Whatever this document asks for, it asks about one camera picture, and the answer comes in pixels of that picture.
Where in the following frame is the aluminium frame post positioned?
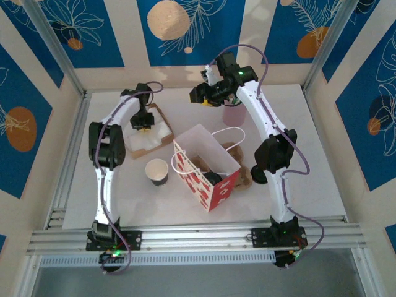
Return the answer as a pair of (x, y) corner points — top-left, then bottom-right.
(302, 0), (355, 93)
(21, 0), (87, 98)

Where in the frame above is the open black paper cup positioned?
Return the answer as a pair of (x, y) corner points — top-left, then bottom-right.
(145, 158), (170, 187)

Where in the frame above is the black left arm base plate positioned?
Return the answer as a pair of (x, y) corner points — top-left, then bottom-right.
(85, 229), (143, 252)

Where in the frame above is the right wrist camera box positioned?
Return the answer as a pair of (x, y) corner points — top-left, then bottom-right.
(200, 64), (217, 86)

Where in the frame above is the white paper napkin stack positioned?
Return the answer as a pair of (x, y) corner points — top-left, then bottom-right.
(128, 106), (173, 152)

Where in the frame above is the aluminium side rail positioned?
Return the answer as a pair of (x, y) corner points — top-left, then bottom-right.
(45, 92), (92, 230)

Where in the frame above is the black controller board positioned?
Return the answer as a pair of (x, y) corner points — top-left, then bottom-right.
(98, 249), (124, 273)
(273, 249), (303, 269)

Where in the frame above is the black lidded paper coffee cup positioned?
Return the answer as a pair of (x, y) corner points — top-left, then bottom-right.
(202, 172), (223, 187)

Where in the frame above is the loose black plastic lid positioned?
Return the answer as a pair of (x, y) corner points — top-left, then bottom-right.
(252, 165), (269, 186)

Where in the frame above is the red white paper bag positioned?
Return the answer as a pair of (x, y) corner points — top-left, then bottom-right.
(171, 123), (247, 213)

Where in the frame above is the brown pulp cup carrier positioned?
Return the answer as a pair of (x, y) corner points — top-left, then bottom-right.
(189, 157), (213, 174)
(222, 141), (254, 190)

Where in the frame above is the grey slotted cable duct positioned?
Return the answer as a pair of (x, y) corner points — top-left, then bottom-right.
(38, 251), (276, 267)

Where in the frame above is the pink straw holder cup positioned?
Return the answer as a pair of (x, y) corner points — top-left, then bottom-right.
(223, 103), (247, 125)

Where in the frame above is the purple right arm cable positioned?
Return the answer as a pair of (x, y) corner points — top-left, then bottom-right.
(207, 45), (325, 270)

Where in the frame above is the black left controller board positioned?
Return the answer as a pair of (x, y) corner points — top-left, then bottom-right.
(98, 249), (124, 273)

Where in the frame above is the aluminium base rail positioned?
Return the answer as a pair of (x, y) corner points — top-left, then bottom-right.
(26, 216), (363, 256)

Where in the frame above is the black right controller board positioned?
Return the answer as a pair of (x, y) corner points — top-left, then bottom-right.
(273, 249), (303, 269)

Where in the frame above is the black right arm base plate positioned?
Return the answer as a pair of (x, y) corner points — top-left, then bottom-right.
(251, 227), (308, 248)

